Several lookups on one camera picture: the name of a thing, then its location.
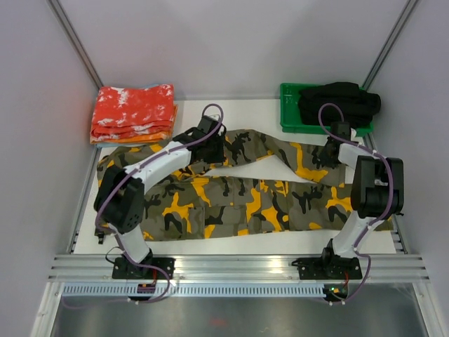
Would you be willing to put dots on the red white folded trousers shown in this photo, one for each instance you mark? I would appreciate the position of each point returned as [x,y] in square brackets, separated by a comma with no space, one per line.
[133,110]

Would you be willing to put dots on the orange folded trousers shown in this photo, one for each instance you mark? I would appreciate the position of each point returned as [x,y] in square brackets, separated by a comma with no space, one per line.
[148,133]

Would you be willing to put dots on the white slotted cable duct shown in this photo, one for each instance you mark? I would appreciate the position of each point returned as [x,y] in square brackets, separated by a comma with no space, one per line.
[195,290]

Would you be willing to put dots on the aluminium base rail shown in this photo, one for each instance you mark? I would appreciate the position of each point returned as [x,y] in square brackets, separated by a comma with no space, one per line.
[390,268]

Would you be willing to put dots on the right corner aluminium post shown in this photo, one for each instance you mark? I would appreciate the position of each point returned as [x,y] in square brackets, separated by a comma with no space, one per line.
[393,36]

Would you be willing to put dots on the green plastic tray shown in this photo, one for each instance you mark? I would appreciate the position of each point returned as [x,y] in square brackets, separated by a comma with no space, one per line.
[290,117]

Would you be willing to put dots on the camouflage yellow green trousers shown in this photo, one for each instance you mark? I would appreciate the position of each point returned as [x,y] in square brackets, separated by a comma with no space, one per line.
[192,203]

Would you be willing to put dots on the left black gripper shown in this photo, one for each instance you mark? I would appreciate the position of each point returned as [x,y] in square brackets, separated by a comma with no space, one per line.
[219,157]

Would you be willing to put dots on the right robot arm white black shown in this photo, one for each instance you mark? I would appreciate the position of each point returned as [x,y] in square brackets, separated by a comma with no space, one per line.
[377,193]

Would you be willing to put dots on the left corner aluminium post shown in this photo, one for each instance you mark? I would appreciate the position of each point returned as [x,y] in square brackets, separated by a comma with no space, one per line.
[65,23]

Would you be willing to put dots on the black trousers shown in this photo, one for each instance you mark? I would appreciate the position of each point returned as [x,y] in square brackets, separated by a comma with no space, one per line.
[339,101]

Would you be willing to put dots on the corner aluminium post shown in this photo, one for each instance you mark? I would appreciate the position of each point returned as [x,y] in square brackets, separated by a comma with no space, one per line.
[393,36]
[65,23]

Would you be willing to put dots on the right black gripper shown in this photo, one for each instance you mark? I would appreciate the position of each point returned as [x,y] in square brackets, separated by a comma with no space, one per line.
[324,160]

